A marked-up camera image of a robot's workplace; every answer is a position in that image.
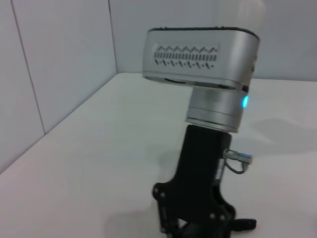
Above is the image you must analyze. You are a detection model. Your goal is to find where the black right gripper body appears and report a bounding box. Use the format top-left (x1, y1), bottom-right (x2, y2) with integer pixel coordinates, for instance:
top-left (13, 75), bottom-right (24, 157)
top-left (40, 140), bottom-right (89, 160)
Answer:
top-left (152, 123), bottom-right (236, 238)

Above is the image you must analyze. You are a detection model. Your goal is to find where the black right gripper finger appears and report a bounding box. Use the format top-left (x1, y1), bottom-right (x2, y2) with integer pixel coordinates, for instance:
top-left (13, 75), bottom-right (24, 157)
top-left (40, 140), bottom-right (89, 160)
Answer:
top-left (212, 219), bottom-right (236, 238)
top-left (158, 210), bottom-right (191, 236)

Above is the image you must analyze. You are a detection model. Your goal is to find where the right arm cable with plug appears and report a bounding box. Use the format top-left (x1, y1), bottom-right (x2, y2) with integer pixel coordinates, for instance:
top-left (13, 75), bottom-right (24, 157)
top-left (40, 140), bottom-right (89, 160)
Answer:
top-left (222, 148), bottom-right (254, 175)

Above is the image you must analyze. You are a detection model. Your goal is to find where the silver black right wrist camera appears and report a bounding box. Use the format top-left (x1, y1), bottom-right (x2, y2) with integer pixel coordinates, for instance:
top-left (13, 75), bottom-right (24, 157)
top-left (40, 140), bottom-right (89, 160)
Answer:
top-left (142, 25), bottom-right (261, 92)

